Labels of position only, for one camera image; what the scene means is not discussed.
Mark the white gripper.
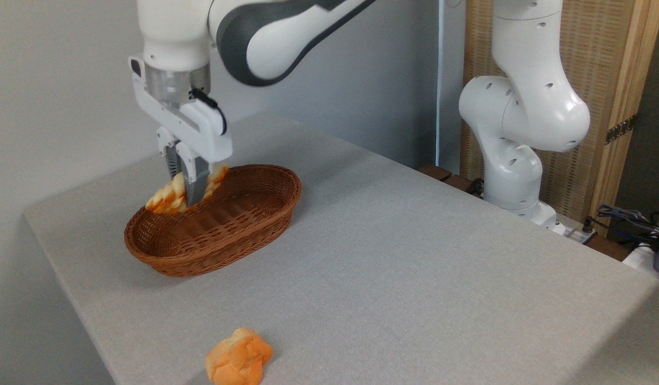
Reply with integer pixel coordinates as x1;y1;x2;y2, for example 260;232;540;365
129;56;234;207

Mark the long braided bread loaf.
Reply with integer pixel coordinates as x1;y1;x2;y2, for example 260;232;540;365
145;163;229;215

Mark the brown wicker oval basket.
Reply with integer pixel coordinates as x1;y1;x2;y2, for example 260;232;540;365
124;164;302;278

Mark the round orange bread roll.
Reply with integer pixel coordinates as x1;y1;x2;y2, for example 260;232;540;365
205;328;273;385

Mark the grey tablecloth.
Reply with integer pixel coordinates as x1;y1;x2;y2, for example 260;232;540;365
24;112;659;385

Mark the metal screen hinge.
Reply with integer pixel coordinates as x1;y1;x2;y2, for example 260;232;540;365
605;114;638;145

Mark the wooden rattan folding screen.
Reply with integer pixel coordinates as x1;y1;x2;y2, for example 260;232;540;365
461;0;659;237

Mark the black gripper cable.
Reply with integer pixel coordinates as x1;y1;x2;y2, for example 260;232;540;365
190;88;228;135

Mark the white vertical wall trunking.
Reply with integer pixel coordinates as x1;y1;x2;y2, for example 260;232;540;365
436;0;443;167

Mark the black and blue cable bundle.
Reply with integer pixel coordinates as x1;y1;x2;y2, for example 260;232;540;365
596;203;659;253

